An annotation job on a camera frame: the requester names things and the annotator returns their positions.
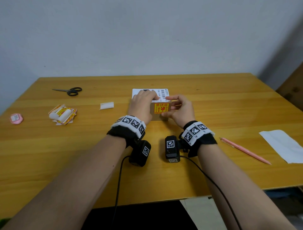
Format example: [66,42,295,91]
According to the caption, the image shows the right wristband with marker tags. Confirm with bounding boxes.
[179,121,217,158]

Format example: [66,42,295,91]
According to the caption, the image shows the person's right hand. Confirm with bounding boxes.
[162,95,196,130]

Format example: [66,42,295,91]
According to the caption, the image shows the white paper roll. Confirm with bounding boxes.
[49,108,73,123]

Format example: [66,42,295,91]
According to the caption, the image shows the white backing paper sheet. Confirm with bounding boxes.
[259,130,303,164]

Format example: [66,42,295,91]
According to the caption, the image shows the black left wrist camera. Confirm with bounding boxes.
[128,140,152,167]

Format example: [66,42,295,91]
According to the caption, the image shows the black left camera cable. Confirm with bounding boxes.
[112,155,131,225]

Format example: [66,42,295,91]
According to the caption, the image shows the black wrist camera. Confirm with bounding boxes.
[165,136,181,164]
[128,140,152,167]

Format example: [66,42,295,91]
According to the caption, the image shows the person's right forearm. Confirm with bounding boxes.
[197,142,297,230]

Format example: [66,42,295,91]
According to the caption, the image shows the black camera cable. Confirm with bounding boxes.
[179,155,243,230]
[112,155,131,225]

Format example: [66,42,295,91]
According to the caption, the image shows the black right camera cable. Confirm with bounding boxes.
[179,155,243,230]

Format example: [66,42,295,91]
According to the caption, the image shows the yellow red warning sticker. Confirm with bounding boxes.
[154,102,171,115]

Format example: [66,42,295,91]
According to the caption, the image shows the pink pen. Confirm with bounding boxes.
[220,137,272,165]

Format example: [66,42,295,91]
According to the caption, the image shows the person's left hand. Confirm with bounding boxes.
[128,90,160,124]

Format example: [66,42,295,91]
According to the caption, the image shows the pink round tape measure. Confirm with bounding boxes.
[10,113,24,125]

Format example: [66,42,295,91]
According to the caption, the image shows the person's left forearm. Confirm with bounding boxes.
[0,135,127,230]

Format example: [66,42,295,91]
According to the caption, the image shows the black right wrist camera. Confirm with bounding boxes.
[165,136,181,164]

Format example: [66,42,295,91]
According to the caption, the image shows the left wristband with marker tags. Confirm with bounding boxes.
[107,115,146,148]

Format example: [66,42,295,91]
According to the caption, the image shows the pile of yellow red stickers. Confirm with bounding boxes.
[48,103,77,125]

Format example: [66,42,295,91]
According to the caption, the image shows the large brown cardboard box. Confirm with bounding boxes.
[276,62,303,112]

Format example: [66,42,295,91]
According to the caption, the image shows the wristband with marker tags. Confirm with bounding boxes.
[107,115,146,148]
[179,121,217,158]

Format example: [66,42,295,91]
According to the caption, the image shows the black scissors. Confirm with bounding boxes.
[52,87,82,96]

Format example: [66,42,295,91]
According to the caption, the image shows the white shipping label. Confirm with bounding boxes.
[132,88,171,103]

